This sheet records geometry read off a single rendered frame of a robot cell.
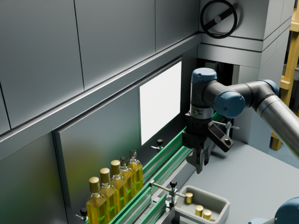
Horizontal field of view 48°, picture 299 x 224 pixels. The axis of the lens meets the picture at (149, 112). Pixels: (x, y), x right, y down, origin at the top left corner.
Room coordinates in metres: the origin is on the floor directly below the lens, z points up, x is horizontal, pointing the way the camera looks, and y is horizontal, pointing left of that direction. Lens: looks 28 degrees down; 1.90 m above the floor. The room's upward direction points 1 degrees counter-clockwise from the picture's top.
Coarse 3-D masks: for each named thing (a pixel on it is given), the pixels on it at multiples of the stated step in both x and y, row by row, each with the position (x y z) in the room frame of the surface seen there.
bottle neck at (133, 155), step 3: (132, 150) 1.13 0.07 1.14; (135, 150) 1.12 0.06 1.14; (129, 153) 1.11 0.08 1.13; (132, 153) 1.10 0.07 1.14; (135, 153) 1.11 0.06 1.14; (129, 156) 1.12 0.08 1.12; (132, 156) 1.10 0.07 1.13; (135, 156) 1.11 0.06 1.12; (132, 159) 1.10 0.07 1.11; (135, 159) 1.11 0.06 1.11; (132, 162) 1.10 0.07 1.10; (135, 162) 1.11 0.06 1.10
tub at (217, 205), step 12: (180, 192) 1.21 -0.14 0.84; (192, 192) 1.24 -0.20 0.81; (204, 192) 1.21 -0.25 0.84; (180, 204) 1.19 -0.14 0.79; (192, 204) 1.21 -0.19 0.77; (204, 204) 1.20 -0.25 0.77; (216, 204) 1.18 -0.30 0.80; (228, 204) 1.13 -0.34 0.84; (192, 216) 1.07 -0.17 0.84; (216, 216) 1.13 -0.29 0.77
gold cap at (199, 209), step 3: (195, 207) 1.15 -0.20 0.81; (198, 207) 1.15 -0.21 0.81; (201, 207) 1.15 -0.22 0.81; (195, 210) 1.14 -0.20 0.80; (198, 210) 1.13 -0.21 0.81; (201, 210) 1.13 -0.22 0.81; (195, 213) 1.14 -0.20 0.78; (198, 213) 1.13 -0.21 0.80; (201, 213) 1.13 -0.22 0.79; (201, 216) 1.13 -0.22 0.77
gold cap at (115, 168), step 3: (111, 162) 1.02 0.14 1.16; (114, 162) 1.02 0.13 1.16; (117, 162) 1.02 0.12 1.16; (111, 165) 1.01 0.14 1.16; (114, 165) 1.00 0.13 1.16; (117, 165) 1.00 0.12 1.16; (111, 168) 1.01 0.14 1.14; (114, 168) 1.00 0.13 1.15; (117, 168) 1.00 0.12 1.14; (120, 168) 1.01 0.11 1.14; (111, 171) 1.01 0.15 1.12; (114, 171) 1.00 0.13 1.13; (117, 171) 1.00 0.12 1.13; (120, 171) 1.01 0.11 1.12; (114, 174) 1.00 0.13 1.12; (117, 174) 1.00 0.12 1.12
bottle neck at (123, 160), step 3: (123, 156) 1.08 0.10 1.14; (120, 159) 1.07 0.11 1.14; (123, 159) 1.08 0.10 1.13; (126, 159) 1.06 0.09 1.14; (120, 162) 1.06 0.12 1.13; (123, 162) 1.05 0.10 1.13; (126, 162) 1.06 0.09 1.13; (123, 165) 1.05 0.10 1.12; (126, 165) 1.06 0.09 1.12; (123, 168) 1.05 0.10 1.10; (126, 168) 1.06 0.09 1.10
